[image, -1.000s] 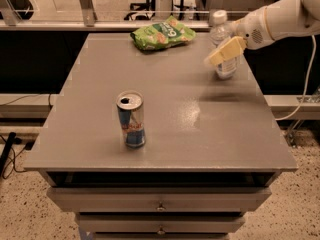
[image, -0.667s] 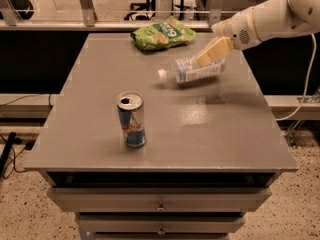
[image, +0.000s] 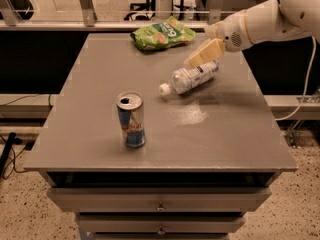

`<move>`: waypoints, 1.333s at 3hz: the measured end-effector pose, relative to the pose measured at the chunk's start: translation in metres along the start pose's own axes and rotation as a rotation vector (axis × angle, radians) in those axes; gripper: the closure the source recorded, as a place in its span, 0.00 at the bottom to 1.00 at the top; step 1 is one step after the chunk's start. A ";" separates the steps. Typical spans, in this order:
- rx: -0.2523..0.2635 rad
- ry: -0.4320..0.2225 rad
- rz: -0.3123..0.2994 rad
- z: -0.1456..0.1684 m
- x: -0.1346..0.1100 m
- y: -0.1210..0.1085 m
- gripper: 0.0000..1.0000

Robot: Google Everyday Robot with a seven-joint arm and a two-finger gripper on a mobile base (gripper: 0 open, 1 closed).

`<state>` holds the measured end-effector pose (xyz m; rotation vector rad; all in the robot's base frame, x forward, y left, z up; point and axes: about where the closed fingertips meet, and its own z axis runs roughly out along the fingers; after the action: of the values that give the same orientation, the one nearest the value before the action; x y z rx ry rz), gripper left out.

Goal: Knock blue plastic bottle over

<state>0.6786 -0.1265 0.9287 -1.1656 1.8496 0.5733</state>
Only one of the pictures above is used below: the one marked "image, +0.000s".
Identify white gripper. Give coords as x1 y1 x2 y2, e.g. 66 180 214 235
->
184 10 253 68

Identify clear blue-label plastic bottle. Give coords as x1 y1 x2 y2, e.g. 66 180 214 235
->
159 61 219 96

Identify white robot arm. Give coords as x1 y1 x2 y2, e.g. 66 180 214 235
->
184 0 320 69

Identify green chip bag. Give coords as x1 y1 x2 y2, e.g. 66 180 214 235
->
130 16 196 51

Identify black office chair base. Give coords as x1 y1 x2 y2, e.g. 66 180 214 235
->
123 0 181 22

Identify Red Bull energy drink can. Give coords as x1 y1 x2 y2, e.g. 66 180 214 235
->
116 91 145 148

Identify grey drawer cabinet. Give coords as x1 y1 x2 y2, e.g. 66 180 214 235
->
25 34 296 240

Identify upper grey drawer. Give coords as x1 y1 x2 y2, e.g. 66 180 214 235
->
47 188 271 213

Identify grey drawer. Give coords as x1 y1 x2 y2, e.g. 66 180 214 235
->
47 188 271 213
76 214 245 234

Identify lower grey drawer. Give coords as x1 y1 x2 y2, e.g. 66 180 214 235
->
76 214 245 234

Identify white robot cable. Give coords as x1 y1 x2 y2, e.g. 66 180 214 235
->
275 35 318 122

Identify metal railing frame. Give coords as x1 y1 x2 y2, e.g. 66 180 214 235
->
0 0 234 32

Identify black floor cables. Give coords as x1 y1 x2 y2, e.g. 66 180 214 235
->
0 132 34 181

